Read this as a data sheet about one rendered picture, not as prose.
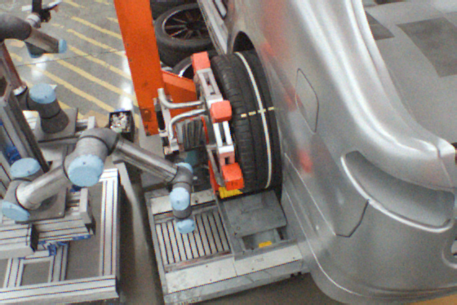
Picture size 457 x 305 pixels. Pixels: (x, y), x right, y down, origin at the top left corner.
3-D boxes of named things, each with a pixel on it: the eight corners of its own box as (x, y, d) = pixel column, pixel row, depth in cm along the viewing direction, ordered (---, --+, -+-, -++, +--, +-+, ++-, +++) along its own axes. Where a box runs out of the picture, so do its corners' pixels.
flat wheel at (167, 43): (141, 46, 373) (136, 22, 356) (206, 18, 399) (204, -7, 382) (185, 84, 336) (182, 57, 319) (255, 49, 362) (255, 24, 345)
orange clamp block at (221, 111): (230, 120, 193) (232, 115, 184) (212, 124, 192) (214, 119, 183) (227, 104, 194) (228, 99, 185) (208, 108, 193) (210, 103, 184)
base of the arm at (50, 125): (38, 135, 227) (32, 121, 220) (43, 116, 238) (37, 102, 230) (67, 131, 228) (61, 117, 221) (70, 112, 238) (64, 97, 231)
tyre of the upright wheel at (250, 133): (246, 79, 262) (277, 192, 249) (205, 87, 259) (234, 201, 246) (263, 22, 198) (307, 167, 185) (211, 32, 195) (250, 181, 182)
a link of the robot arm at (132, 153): (78, 127, 174) (184, 178, 195) (72, 148, 166) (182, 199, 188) (91, 109, 167) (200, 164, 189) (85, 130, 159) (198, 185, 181)
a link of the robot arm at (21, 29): (17, 8, 184) (69, 37, 232) (-7, 8, 185) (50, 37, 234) (15, 35, 184) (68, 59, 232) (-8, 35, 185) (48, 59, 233)
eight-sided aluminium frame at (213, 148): (237, 205, 222) (232, 122, 182) (224, 208, 221) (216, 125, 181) (211, 129, 258) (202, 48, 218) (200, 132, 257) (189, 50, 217)
